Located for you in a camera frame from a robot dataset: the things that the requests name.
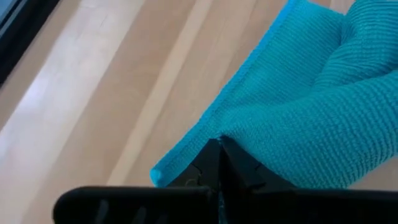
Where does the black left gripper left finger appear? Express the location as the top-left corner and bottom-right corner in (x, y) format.
(52, 138), (223, 224)

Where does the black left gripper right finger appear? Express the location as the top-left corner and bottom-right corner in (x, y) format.
(221, 135), (398, 224)

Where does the teal microfiber towel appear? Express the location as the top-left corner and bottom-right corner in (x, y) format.
(149, 0), (398, 224)

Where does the black aluminium table frame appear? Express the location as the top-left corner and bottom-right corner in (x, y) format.
(0, 0), (60, 88)

